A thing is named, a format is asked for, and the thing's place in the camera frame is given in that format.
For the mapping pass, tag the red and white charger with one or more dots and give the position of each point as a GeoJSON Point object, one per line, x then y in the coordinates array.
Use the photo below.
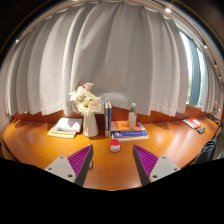
{"type": "Point", "coordinates": [115, 146]}

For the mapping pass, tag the white ceramic vase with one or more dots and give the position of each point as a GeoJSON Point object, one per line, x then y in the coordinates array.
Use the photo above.
{"type": "Point", "coordinates": [90, 126]}

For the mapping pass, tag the red booklet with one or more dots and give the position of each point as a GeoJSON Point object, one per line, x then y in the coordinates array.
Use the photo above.
{"type": "Point", "coordinates": [192, 123]}

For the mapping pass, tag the white flat book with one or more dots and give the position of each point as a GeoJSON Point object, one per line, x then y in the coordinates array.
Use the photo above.
{"type": "Point", "coordinates": [69, 124]}

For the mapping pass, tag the black bag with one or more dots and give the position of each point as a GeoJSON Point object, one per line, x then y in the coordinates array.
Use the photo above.
{"type": "Point", "coordinates": [207, 151]}

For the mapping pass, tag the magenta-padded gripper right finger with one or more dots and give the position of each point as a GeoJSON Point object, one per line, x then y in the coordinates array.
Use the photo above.
{"type": "Point", "coordinates": [156, 166]}

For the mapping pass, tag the blue upright book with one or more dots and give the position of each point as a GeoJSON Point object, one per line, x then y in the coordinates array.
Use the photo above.
{"type": "Point", "coordinates": [110, 116]}

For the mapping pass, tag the small dark object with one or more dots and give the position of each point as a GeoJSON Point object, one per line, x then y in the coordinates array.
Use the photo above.
{"type": "Point", "coordinates": [201, 130]}

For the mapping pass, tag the grey upright book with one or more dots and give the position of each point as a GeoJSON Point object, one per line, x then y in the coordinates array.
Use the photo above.
{"type": "Point", "coordinates": [106, 120]}

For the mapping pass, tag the white curtain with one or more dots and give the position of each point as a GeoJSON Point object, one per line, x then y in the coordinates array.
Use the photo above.
{"type": "Point", "coordinates": [126, 56]}

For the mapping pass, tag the window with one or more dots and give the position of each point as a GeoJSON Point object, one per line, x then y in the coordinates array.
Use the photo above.
{"type": "Point", "coordinates": [194, 70]}

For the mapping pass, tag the clear plastic bottle green label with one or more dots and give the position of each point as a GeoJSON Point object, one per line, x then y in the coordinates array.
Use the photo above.
{"type": "Point", "coordinates": [132, 116]}

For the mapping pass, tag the yellow flat book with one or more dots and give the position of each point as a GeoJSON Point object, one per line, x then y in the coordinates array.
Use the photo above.
{"type": "Point", "coordinates": [60, 134]}

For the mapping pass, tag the white and pink flower bouquet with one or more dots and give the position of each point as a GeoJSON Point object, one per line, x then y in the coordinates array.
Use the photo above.
{"type": "Point", "coordinates": [85, 100]}

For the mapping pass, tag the orange flat book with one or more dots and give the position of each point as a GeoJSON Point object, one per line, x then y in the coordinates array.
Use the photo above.
{"type": "Point", "coordinates": [120, 125]}

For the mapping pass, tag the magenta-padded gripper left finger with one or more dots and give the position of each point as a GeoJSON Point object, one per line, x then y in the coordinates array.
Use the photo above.
{"type": "Point", "coordinates": [66, 166]}

